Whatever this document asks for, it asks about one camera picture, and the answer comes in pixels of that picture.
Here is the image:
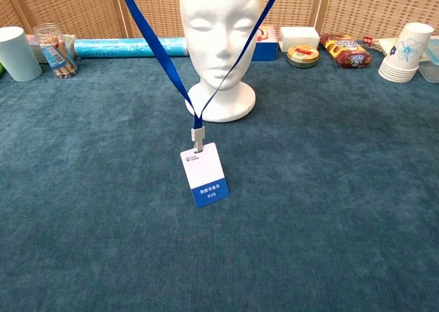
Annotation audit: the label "blue lanyard with ID badge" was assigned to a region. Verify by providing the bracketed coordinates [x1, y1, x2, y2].
[116, 0, 285, 209]

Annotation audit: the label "blue pink cookie box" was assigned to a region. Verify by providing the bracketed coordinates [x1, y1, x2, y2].
[252, 25, 278, 62]

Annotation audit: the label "white foam mannequin head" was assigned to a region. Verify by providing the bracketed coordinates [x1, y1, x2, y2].
[179, 0, 262, 123]

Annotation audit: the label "round gold tin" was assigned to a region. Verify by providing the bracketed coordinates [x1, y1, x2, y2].
[286, 45, 320, 69]

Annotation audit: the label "white carton box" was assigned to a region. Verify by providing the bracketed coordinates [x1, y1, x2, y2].
[278, 26, 321, 53]

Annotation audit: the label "teal table cloth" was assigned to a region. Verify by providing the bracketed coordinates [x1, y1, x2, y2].
[0, 39, 439, 312]

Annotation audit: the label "brown chocolate snack packet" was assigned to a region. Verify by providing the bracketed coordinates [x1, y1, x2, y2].
[319, 33, 372, 70]

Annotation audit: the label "clear jar of biscuit sticks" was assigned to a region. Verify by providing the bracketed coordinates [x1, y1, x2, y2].
[33, 23, 78, 80]

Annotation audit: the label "white plastic bag packet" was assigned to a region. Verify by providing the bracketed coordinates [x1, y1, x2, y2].
[372, 36, 399, 58]

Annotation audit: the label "woven bamboo folding screen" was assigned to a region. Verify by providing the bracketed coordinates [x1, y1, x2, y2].
[0, 0, 439, 41]

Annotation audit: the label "stacked flower print paper cups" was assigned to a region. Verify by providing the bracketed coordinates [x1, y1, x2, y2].
[378, 22, 435, 84]

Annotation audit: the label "pale plain paper cup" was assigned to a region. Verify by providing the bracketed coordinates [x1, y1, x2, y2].
[0, 26, 43, 83]

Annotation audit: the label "clear container with blue lid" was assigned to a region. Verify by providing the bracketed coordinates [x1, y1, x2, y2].
[417, 37, 439, 84]

